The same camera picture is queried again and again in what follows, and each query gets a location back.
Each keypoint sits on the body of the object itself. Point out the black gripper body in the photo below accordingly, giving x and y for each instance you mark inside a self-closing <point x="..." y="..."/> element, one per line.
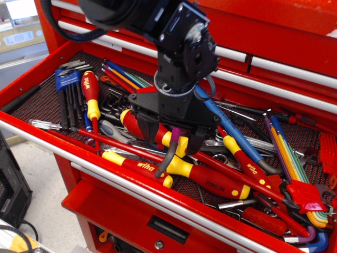
<point x="181" y="108"/>

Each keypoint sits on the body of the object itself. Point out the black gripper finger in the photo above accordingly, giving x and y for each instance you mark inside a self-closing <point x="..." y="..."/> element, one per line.
<point x="148" y="123"/>
<point x="196" y="138"/>

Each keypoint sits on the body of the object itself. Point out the violet sleeved Allen key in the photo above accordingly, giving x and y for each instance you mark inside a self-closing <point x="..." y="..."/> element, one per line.
<point x="174" y="142"/>

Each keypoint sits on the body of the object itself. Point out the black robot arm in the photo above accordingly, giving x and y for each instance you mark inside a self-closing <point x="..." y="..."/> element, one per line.
<point x="185" y="53"/>

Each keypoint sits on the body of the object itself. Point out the large blue sleeved Allen key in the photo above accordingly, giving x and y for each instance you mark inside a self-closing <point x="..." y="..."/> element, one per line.
<point x="247" y="148"/>

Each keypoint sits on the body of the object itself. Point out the black hex key set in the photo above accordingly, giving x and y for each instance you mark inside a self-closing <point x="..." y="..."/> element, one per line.
<point x="112" y="106"/>

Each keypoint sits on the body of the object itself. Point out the rainbow hex key set left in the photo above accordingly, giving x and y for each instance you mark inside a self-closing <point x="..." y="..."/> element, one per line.
<point x="116" y="75"/>

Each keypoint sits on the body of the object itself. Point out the rainbow hex key set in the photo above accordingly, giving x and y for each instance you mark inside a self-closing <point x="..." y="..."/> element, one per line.
<point x="116" y="75"/>
<point x="304" y="194"/>

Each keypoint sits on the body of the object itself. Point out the rainbow hex key set right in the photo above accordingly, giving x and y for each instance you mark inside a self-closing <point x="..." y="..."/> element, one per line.
<point x="304" y="194"/>

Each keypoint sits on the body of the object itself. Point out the blue short hex key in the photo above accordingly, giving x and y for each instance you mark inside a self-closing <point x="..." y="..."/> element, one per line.
<point x="319" y="246"/>

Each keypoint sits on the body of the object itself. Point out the big red yellow screwdriver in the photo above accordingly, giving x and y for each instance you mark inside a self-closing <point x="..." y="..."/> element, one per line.
<point x="163" y="137"/>

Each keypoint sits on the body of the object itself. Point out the red yellow screwdriver centre front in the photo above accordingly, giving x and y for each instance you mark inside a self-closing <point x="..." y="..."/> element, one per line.
<point x="210" y="179"/>

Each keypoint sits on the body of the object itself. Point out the long red Wiha screwdriver front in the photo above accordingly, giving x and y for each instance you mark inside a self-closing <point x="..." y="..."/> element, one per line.
<point x="143" y="168"/>

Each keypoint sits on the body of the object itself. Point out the red Wiha screwdriver right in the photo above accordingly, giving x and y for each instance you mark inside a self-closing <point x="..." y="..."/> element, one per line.
<point x="251" y="169"/>

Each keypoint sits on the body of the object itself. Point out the red metal tool chest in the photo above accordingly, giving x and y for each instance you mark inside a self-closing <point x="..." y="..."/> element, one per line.
<point x="291" y="57"/>

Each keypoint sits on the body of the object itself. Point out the small red yellow Wiha screwdriver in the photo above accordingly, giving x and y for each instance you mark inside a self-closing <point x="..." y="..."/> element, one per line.
<point x="91" y="89"/>

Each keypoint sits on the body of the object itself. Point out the blue holder black hex keys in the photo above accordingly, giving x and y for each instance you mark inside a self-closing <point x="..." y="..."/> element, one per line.
<point x="68" y="78"/>

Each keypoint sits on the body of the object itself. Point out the red black probe tool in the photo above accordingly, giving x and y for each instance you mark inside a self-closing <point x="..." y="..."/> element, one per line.
<point x="297" y="118"/>

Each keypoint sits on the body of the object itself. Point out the red bit holder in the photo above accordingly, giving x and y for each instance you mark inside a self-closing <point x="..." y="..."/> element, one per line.
<point x="273" y="225"/>

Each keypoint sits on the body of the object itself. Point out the red comb shaped holder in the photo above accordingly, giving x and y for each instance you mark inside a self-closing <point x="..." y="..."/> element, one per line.
<point x="327" y="156"/>

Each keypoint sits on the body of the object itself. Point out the black box on floor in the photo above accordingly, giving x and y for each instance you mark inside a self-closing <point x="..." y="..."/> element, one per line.
<point x="16" y="195"/>

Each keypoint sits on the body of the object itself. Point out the grey blue handled tool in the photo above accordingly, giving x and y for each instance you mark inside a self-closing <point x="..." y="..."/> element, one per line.
<point x="113" y="132"/>

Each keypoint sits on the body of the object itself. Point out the clear handled screwdriver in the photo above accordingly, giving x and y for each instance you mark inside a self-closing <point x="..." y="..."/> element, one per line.
<point x="50" y="126"/>

